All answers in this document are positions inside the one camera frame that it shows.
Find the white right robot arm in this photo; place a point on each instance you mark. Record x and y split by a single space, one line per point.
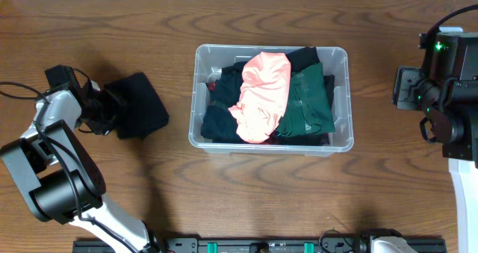
454 127

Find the clear plastic storage container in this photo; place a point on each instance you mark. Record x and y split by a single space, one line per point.
208 64

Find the black mounting rail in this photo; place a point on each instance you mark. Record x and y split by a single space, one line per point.
331 241

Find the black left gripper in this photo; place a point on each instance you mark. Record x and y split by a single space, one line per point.
116 107

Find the pink garment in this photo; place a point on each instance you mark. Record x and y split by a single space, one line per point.
263 96

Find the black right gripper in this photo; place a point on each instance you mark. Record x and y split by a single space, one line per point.
412 82

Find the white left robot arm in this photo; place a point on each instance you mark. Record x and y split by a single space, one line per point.
57 177

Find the dark green garment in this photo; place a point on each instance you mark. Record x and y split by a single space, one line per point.
308 109

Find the dark navy garment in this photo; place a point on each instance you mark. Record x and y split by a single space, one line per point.
218 124

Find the black garment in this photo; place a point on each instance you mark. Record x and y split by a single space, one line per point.
301 59

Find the red plaid flannel shirt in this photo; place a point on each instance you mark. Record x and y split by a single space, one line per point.
281 112

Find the black cloth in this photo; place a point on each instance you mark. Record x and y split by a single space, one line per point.
144 111

